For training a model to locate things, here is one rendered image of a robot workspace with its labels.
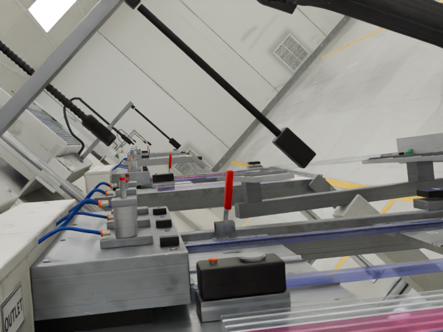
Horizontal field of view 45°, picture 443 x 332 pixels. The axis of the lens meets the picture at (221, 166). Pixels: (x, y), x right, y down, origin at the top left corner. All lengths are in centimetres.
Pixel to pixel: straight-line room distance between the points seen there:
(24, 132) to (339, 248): 112
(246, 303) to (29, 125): 133
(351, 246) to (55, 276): 55
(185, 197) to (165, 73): 676
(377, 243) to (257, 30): 780
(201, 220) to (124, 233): 472
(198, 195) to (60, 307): 116
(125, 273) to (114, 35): 797
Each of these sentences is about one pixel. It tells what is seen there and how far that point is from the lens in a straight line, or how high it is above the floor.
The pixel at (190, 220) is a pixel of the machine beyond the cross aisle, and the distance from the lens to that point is 519.
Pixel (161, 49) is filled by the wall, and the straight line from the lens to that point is 836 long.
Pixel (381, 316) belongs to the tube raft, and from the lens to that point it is 44.
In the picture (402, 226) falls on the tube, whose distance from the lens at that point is 84.
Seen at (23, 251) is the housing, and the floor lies 124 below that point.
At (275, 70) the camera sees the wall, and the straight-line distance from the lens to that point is 859.
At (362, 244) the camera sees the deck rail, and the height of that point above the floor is 84.
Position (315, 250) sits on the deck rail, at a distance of 89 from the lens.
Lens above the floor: 123
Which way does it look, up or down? 8 degrees down
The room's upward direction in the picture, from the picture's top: 49 degrees counter-clockwise
